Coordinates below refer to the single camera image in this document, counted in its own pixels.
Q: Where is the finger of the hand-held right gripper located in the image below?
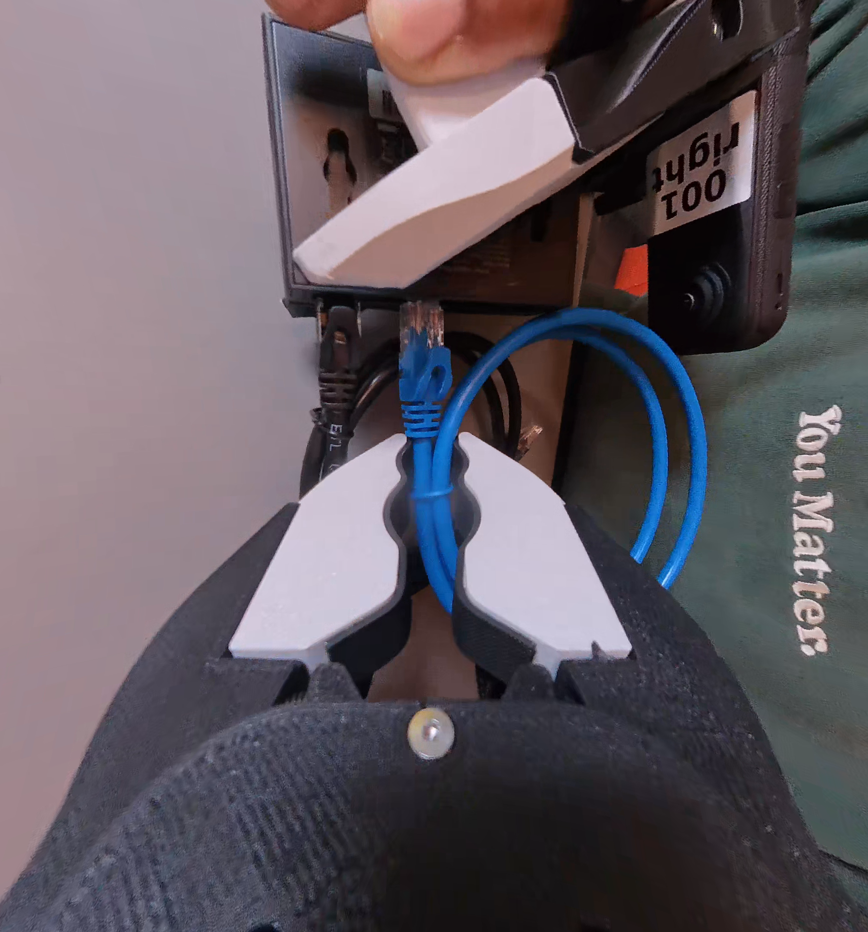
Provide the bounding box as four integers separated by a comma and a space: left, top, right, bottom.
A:
292, 69, 579, 287

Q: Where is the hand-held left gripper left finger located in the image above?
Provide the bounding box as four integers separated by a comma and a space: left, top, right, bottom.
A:
228, 434, 413, 696

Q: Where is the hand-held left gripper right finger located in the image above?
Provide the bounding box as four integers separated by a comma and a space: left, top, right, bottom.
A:
450, 432, 633, 694

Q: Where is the black ethernet switch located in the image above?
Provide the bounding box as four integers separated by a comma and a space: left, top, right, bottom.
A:
261, 13, 588, 321

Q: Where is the blue ethernet cable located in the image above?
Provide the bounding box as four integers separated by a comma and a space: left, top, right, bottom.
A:
397, 299, 707, 616

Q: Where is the black ethernet cable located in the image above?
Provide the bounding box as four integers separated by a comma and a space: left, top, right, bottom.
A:
299, 304, 545, 503

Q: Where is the person's right hand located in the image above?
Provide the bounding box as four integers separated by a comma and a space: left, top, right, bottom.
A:
266, 0, 573, 87

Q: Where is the green sweatshirt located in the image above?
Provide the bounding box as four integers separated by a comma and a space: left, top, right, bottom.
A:
561, 0, 868, 922

